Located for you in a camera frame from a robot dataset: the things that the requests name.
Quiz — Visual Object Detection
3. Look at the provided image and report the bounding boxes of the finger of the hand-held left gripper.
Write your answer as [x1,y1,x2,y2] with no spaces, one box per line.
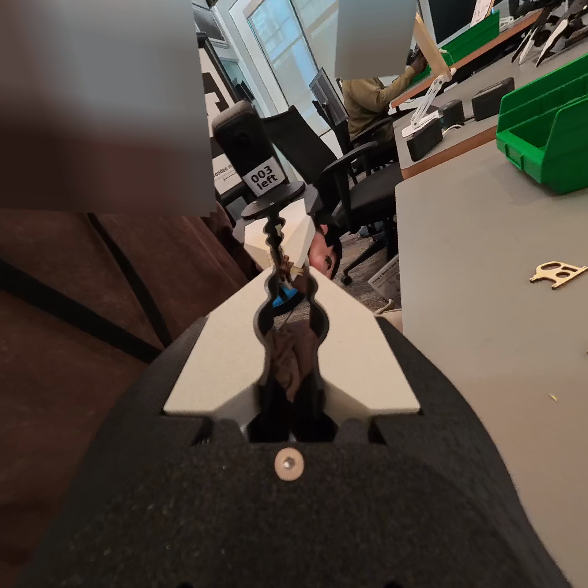
[243,215,284,276]
[276,204,319,276]

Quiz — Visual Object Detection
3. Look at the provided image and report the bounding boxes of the green plastic bin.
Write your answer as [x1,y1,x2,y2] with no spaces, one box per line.
[404,9,501,88]
[495,54,588,194]

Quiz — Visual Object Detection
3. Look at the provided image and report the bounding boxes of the black lanyard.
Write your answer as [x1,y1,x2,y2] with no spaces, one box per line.
[0,213,175,364]

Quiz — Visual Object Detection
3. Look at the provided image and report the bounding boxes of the pale wooden board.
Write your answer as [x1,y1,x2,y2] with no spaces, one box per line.
[413,11,456,79]

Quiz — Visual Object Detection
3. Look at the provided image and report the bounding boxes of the black office chair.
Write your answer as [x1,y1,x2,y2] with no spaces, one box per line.
[262,105,400,285]
[312,99,400,184]

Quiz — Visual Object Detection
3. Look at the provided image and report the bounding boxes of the white folding stand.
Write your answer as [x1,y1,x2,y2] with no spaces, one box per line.
[402,73,448,138]

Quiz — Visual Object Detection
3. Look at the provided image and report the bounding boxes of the printed paper sheet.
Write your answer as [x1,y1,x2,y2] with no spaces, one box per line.
[367,257,401,299]

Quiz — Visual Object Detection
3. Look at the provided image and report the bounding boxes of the large black monitor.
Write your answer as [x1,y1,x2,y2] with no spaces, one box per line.
[420,0,488,47]

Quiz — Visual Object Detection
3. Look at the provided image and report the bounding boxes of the flat wooden cutout with holes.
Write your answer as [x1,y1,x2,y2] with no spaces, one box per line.
[529,261,588,290]

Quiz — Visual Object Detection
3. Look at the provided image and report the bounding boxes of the white marker sign board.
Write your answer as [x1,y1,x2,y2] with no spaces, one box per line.
[198,32,244,196]

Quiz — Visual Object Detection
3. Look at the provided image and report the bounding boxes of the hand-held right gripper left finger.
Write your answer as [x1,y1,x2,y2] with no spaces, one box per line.
[163,269,281,435]

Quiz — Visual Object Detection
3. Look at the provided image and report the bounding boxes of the black and white device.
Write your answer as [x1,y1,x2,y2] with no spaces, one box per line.
[511,0,588,69]

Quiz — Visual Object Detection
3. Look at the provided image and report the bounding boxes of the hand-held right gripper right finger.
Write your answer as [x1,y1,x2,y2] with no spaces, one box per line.
[294,268,421,435]

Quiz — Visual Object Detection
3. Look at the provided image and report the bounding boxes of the black foam case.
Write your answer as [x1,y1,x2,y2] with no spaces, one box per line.
[436,99,466,130]
[406,120,444,162]
[472,77,516,122]

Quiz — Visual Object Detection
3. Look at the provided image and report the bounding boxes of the person's left hand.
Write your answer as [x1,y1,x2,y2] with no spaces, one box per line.
[309,224,343,282]

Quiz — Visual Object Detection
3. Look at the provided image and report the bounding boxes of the grey desk with wooden edge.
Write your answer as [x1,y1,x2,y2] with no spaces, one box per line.
[394,43,588,181]

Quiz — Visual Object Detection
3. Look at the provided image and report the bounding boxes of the person's khaki pants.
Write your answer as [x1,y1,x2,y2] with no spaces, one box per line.
[269,322,319,402]

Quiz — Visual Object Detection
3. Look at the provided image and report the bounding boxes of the glass window wall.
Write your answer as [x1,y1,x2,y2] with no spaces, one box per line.
[228,0,341,118]

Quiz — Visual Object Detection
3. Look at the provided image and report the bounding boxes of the blue round object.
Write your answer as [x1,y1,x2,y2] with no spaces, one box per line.
[271,286,306,309]

